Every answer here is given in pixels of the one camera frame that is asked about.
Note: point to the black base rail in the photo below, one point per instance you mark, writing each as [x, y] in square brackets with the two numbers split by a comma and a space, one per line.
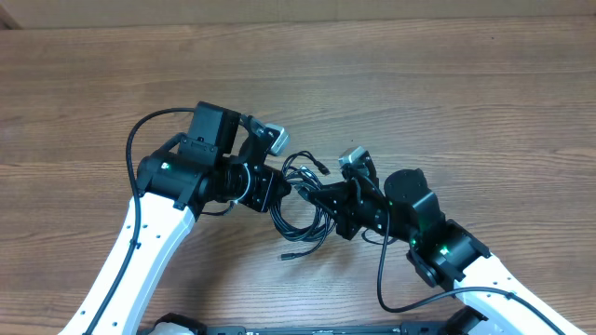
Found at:
[316, 330]

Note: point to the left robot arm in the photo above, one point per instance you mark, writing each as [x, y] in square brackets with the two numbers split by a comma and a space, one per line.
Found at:
[220, 158]

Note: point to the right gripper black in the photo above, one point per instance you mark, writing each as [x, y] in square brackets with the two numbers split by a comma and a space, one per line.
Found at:
[344, 196]

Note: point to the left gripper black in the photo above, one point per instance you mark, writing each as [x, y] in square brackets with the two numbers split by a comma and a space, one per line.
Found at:
[264, 193]

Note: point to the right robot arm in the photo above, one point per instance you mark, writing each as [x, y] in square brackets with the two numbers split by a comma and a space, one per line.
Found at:
[442, 252]

